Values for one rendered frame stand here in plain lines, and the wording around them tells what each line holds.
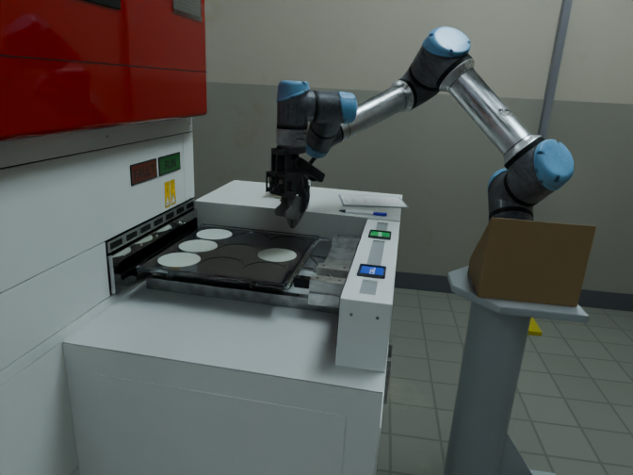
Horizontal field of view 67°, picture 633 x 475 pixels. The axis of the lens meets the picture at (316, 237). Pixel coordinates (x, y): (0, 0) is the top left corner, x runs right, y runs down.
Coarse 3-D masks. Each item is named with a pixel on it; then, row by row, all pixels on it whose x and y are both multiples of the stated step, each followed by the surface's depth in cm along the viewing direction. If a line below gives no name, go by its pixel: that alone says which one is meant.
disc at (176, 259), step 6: (162, 258) 116; (168, 258) 116; (174, 258) 116; (180, 258) 116; (186, 258) 116; (192, 258) 117; (198, 258) 117; (162, 264) 112; (168, 264) 112; (174, 264) 113; (180, 264) 113; (186, 264) 113; (192, 264) 113
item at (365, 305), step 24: (360, 240) 117; (384, 240) 118; (384, 264) 102; (360, 288) 90; (384, 288) 90; (360, 312) 85; (384, 312) 84; (360, 336) 87; (384, 336) 86; (336, 360) 89; (360, 360) 88; (384, 360) 87
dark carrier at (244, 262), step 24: (216, 240) 130; (240, 240) 132; (264, 240) 133; (288, 240) 134; (312, 240) 135; (144, 264) 112; (216, 264) 114; (240, 264) 115; (264, 264) 116; (288, 264) 116
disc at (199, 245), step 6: (192, 240) 129; (198, 240) 130; (204, 240) 130; (180, 246) 125; (186, 246) 125; (192, 246) 125; (198, 246) 125; (204, 246) 126; (210, 246) 126; (216, 246) 126
